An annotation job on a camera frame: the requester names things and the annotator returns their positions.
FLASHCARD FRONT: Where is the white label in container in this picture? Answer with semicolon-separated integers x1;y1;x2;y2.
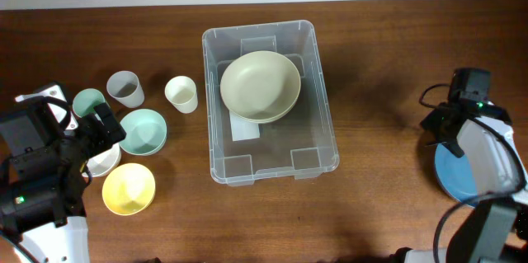
229;111;260;142

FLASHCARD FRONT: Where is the green plastic cup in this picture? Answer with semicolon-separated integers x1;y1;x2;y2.
73;88;106;119

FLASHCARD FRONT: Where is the green plastic bowl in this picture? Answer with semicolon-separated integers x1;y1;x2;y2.
119;109;167;156

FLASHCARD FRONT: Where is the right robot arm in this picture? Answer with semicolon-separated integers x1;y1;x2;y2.
390;68;527;262

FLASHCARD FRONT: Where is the clear plastic storage container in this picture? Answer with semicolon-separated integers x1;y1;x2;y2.
202;20;340;186

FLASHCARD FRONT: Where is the cream plastic cup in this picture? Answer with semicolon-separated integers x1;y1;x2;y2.
164;76;198;114

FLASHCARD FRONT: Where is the white plastic bowl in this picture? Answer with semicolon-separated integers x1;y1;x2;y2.
87;143;121;177

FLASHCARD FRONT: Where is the yellow plastic bowl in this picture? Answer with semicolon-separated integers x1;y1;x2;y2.
101;163;156;216

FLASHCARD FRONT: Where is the beige bowl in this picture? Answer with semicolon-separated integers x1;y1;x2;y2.
226;104;295;124
219;51;301;107

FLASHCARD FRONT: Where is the blue plastic bowl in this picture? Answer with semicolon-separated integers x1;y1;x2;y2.
434;145;479;202

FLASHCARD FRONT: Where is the grey translucent plastic cup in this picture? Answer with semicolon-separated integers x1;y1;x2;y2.
106;71;144;108

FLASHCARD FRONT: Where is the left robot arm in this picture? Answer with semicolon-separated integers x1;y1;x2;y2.
1;96;126;262

